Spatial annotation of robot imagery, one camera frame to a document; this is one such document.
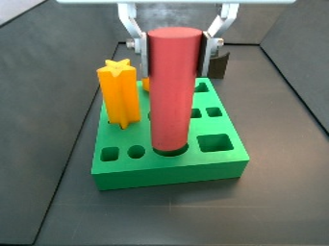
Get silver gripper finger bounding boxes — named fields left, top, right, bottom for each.
left=201, top=3, right=240, bottom=77
left=117, top=3, right=149, bottom=78

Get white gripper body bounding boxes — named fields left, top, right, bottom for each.
left=55, top=0, right=296, bottom=4

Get red oval cylinder peg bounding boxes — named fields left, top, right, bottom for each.
left=149, top=27, right=202, bottom=152

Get green shape sorting board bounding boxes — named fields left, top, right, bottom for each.
left=91, top=78, right=249, bottom=190

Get yellow house shaped peg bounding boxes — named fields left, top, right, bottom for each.
left=142, top=78, right=150, bottom=92

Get yellow star shaped peg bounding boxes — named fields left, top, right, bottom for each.
left=97, top=59, right=142, bottom=129

